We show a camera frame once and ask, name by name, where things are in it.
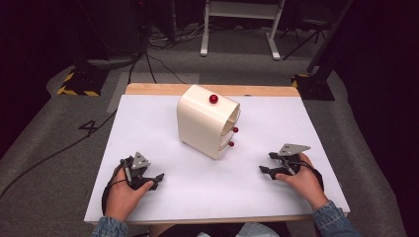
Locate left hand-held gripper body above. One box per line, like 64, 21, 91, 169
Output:
120, 151, 153, 192

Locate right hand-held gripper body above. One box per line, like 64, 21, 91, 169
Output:
268, 142, 311, 176

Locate person's left hand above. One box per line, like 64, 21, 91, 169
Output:
104, 165, 155, 222

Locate person's right hand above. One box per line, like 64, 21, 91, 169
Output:
275, 153, 331, 212

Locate white table mat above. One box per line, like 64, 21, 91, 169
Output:
83, 94, 351, 223

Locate cream drawer with red knob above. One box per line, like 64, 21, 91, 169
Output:
219, 124, 240, 143
216, 138, 236, 160

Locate cream drawer cabinet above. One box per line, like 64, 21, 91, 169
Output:
176, 83, 242, 161

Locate black metal stand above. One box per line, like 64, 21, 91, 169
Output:
291, 0, 354, 102

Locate person's lap clothing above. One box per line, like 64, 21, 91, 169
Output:
148, 221, 292, 237

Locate black stand base yellow stripes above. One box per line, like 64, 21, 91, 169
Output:
55, 66, 110, 98

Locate black tripod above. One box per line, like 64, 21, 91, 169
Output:
282, 13, 332, 61

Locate left hand-held gripper black cable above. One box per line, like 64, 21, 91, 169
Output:
101, 158, 130, 215

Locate hand-held gripper black cable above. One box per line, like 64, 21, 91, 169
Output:
290, 160, 326, 193
101, 158, 130, 215

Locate right hand-held gripper black cable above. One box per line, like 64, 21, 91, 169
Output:
290, 160, 326, 193

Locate black floor cable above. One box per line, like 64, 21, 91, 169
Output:
0, 109, 119, 199

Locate bundle of floor cables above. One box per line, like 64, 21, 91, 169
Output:
126, 19, 211, 85

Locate white desk frame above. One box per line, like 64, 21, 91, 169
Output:
200, 0, 287, 61

